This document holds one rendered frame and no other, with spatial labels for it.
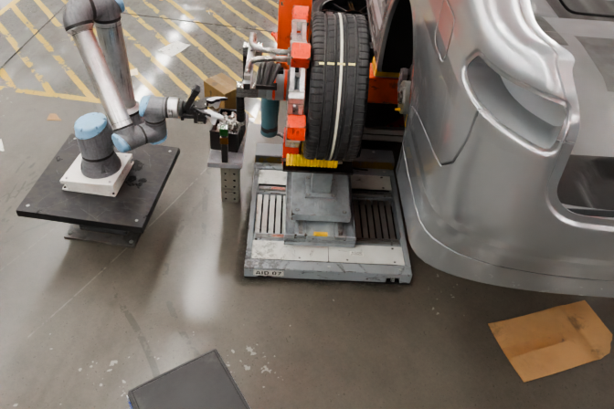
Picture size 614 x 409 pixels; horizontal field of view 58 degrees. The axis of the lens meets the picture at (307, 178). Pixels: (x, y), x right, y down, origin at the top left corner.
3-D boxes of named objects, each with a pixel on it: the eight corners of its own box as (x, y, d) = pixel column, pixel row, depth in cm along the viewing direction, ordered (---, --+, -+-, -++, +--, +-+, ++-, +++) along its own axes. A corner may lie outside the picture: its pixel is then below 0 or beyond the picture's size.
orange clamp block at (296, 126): (304, 128, 236) (304, 141, 230) (286, 127, 236) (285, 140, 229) (305, 114, 232) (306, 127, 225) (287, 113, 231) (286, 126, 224)
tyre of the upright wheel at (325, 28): (349, 61, 297) (347, 180, 276) (304, 58, 296) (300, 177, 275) (370, -17, 234) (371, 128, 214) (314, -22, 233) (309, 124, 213)
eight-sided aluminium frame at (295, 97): (298, 170, 252) (307, 64, 216) (283, 169, 251) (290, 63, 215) (299, 102, 292) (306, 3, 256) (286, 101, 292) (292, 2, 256)
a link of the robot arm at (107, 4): (107, 135, 279) (74, -14, 232) (139, 123, 288) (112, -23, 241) (122, 149, 270) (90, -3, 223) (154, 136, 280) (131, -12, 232)
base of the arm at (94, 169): (73, 175, 270) (68, 158, 264) (94, 153, 285) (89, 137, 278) (109, 182, 267) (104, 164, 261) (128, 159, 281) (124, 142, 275)
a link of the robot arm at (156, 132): (138, 139, 251) (134, 117, 243) (161, 130, 257) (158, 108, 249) (149, 150, 246) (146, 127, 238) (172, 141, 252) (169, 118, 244)
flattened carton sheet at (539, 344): (621, 352, 261) (625, 348, 258) (523, 383, 245) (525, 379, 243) (579, 301, 281) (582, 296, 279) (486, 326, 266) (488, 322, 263)
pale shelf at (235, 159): (242, 169, 273) (242, 164, 271) (206, 167, 272) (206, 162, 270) (248, 118, 305) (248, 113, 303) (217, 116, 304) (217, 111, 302)
